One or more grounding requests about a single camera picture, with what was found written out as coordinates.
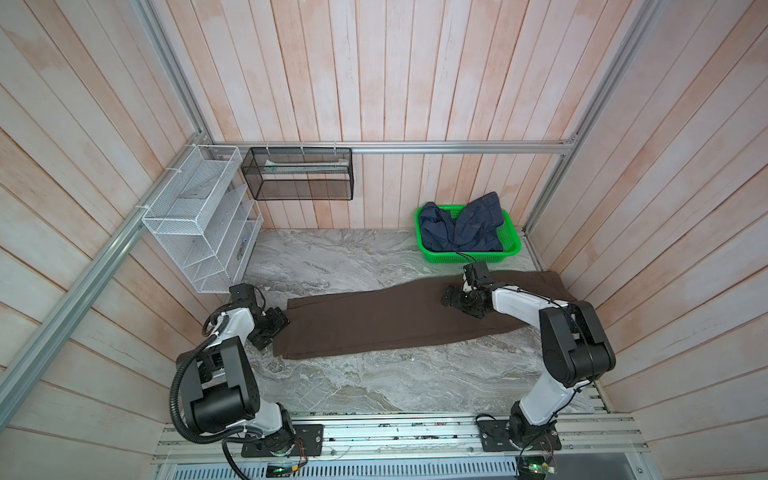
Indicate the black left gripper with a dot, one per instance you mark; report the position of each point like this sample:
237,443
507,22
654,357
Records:
279,320

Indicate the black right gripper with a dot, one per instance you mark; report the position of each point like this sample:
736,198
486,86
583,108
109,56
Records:
454,300

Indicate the brown trousers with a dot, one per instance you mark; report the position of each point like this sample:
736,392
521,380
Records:
402,316

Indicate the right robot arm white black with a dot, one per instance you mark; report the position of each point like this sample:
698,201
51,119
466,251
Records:
575,350

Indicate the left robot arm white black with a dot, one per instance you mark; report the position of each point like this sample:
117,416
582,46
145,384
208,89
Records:
214,394

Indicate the navy blue trousers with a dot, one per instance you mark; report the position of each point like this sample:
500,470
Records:
474,229

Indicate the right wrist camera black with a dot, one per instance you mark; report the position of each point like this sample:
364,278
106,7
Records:
476,276

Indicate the white wire mesh shelf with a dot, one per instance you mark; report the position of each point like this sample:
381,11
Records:
204,219

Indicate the black mesh wall basket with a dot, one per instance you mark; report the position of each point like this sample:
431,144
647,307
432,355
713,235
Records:
299,173

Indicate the aluminium mounting rail base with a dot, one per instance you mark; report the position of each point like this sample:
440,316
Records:
597,445

